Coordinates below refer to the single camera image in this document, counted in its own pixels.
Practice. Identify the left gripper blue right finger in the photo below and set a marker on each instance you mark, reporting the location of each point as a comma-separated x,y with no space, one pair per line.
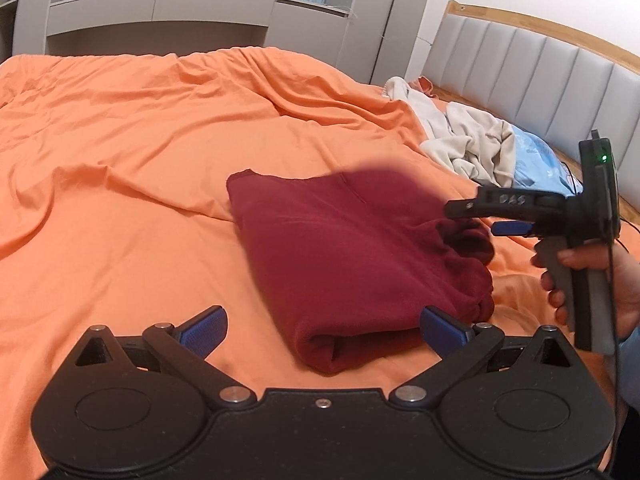
464,351

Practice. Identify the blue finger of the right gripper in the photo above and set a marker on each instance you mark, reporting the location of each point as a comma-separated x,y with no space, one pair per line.
512,228
492,202

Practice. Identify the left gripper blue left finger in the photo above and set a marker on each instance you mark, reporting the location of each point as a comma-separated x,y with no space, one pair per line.
182,350

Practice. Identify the dark red long-sleeve shirt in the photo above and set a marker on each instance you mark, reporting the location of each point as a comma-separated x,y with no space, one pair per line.
346,262

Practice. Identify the light blue garment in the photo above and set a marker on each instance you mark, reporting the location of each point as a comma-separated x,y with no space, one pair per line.
537,167

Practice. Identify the beige cream garment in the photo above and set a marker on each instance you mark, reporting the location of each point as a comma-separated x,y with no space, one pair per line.
466,140

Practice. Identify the grey padded headboard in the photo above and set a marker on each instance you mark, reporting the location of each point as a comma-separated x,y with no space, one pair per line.
549,79

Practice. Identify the orange bed duvet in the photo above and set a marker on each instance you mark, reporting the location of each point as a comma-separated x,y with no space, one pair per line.
115,216

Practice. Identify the grey built-in wardrobe unit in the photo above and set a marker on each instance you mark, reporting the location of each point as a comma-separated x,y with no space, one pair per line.
369,40

